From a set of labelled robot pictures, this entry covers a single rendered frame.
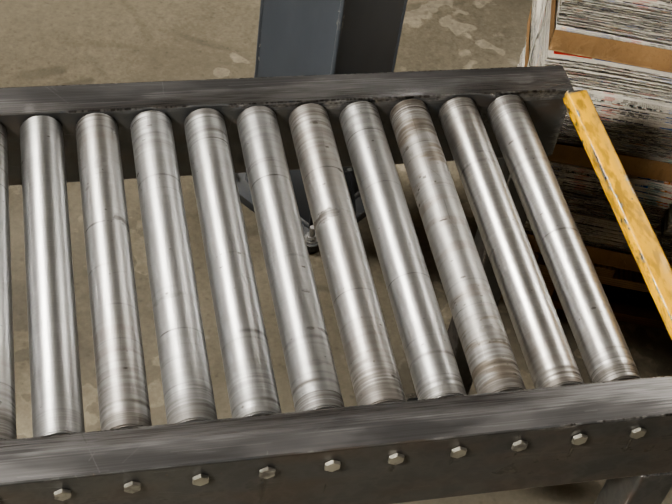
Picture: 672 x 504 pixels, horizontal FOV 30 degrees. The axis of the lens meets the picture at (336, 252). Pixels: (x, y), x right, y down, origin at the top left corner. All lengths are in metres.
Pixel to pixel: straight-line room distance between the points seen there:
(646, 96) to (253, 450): 1.09
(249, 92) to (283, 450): 0.52
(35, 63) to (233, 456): 1.74
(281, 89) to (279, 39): 0.70
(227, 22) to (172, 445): 1.85
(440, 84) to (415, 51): 1.33
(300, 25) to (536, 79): 0.66
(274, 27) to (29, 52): 0.77
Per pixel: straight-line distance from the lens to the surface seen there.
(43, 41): 2.89
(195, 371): 1.27
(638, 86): 2.09
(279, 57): 2.29
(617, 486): 1.51
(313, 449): 1.23
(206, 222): 1.42
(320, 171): 1.47
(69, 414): 1.25
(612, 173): 1.53
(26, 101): 1.55
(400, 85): 1.60
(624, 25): 2.01
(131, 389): 1.26
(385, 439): 1.25
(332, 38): 2.16
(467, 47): 2.99
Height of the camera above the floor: 1.83
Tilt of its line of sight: 48 degrees down
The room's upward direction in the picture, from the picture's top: 10 degrees clockwise
